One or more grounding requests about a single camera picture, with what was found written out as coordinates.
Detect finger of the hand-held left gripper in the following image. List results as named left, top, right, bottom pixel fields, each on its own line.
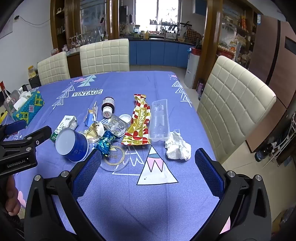
left=0, top=120, right=28, bottom=140
left=0, top=126, right=52, bottom=154

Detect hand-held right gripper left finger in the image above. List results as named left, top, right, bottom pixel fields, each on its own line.
left=24, top=149, right=109, bottom=241

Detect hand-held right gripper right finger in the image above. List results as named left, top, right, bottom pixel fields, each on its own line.
left=194, top=148, right=272, bottom=241

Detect blue paper cup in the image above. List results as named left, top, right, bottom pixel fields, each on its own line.
left=55, top=128, right=89, bottom=163

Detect blue green foil wrapper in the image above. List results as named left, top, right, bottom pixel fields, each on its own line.
left=96, top=130, right=117, bottom=158

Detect clear round plastic lid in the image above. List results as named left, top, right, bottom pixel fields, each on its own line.
left=100, top=146, right=131, bottom=172

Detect green white milk carton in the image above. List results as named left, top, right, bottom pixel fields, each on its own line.
left=50, top=115, right=78, bottom=143

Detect white tissue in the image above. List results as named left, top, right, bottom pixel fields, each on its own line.
left=165, top=129, right=192, bottom=161

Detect clear blister pack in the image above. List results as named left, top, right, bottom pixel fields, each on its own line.
left=103, top=116, right=127, bottom=138

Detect small torn blue carton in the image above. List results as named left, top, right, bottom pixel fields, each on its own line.
left=83, top=101, right=99, bottom=127

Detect white bottle cap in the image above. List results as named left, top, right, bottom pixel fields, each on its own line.
left=119, top=113, right=132, bottom=124

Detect red gold snack wrapper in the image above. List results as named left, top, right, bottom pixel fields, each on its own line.
left=121, top=94, right=152, bottom=146

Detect brown medicine bottle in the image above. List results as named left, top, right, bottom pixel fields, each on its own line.
left=101, top=97, right=115, bottom=118

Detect person's left hand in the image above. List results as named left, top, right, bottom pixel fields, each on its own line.
left=5, top=175, right=22, bottom=215

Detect beaded tissue box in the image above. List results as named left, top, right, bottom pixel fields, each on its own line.
left=11, top=90, right=45, bottom=123

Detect clear plastic container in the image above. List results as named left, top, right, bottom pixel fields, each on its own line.
left=3, top=90, right=22, bottom=114

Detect dark blue jug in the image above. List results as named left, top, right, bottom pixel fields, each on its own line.
left=254, top=143, right=278, bottom=163

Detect blue printed tablecloth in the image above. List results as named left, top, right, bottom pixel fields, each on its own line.
left=0, top=71, right=232, bottom=241

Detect cream quilted chair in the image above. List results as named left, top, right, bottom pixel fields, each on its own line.
left=196, top=56, right=277, bottom=164
left=79, top=38, right=130, bottom=76
left=37, top=51, right=71, bottom=86

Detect purple water jug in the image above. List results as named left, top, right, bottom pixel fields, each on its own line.
left=196, top=79, right=205, bottom=100

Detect white floor appliance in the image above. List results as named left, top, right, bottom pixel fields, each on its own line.
left=184, top=52, right=200, bottom=88

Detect wooden display cabinet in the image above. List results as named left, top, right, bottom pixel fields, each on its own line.
left=50, top=0, right=121, bottom=77

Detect brown refrigerator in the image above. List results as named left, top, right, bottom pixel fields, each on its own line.
left=248, top=15, right=296, bottom=109

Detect blue kitchen cabinets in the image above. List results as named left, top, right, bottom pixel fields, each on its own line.
left=129, top=39, right=192, bottom=69

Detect wooden shelf cabinet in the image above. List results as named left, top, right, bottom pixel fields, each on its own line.
left=199, top=0, right=257, bottom=77

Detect black water heater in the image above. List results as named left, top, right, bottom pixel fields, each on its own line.
left=119, top=5, right=129, bottom=22

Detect kitchen window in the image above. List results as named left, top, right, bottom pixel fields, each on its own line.
left=135, top=0, right=179, bottom=32

